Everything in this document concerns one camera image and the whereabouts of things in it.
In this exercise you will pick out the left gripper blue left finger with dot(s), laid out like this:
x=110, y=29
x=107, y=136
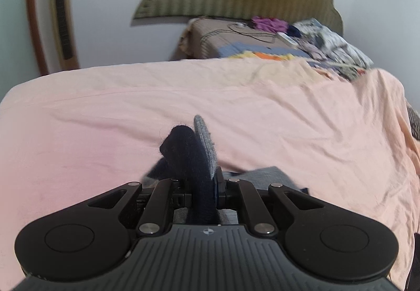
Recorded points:
x=156, y=206

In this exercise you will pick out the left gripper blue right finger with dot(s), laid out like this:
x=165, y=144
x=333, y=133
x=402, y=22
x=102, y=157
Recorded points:
x=242, y=197

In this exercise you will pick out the navy and grey knit sweater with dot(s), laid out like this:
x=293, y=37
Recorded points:
x=188, y=156

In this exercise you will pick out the pile of light clothes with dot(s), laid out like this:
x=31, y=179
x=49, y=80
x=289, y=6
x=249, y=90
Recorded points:
x=329, y=49

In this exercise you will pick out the pink bed blanket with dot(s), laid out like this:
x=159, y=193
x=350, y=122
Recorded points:
x=72, y=135

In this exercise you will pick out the black patterned fabric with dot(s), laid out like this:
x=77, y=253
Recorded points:
x=414, y=121

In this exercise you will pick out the white remote control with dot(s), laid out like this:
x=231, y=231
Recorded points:
x=287, y=39

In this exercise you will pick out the brown patterned pillow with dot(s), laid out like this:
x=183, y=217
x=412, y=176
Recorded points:
x=215, y=38

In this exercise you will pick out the purple garment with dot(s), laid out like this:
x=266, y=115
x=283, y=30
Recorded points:
x=272, y=25

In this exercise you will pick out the gold tower fan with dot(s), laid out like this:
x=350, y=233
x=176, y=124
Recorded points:
x=63, y=34

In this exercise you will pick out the brown wooden door frame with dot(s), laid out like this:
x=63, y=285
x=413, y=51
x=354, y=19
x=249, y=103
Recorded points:
x=36, y=38

